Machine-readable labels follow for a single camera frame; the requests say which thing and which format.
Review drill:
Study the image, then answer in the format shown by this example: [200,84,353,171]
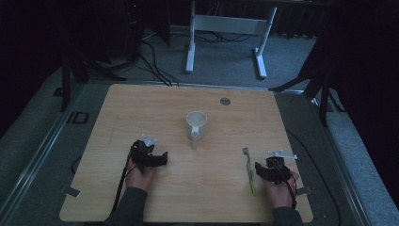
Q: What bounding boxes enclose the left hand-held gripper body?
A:
[129,133,158,174]

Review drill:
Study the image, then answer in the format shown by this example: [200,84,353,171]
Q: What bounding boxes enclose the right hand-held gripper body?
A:
[265,149,298,186]

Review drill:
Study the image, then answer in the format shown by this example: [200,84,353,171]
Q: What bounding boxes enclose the person's right hand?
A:
[263,170,300,210]

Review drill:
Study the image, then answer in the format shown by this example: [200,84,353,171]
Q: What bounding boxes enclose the person's left hand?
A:
[125,164,157,192]

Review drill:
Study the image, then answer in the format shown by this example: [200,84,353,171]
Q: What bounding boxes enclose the green toothbrush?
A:
[242,146,257,197]

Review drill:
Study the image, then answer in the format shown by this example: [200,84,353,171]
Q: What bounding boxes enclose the grey tape strip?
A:
[63,185,81,199]
[295,186,313,197]

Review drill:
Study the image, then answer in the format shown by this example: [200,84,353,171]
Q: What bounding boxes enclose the white cup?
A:
[185,110,209,151]

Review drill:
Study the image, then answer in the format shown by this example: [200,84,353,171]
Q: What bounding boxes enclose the black tripod stand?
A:
[58,43,128,113]
[268,31,347,128]

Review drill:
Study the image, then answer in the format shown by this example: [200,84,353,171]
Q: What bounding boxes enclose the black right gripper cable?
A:
[278,163,298,210]

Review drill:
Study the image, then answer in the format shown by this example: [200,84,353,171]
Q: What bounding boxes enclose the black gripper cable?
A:
[110,150,137,218]
[278,163,298,210]

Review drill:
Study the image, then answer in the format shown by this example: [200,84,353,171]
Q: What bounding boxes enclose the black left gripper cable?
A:
[110,150,137,218]

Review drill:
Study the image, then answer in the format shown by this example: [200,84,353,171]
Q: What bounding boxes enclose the thin black floor cable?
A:
[285,129,343,226]

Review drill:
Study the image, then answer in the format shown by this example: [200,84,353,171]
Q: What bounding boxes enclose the black rectangular floor bracket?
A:
[66,110,90,125]

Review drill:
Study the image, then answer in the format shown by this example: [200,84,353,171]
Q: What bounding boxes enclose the black floor cables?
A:
[136,29,252,88]

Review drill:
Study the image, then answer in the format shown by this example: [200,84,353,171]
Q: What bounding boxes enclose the white metal desk frame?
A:
[184,1,279,80]

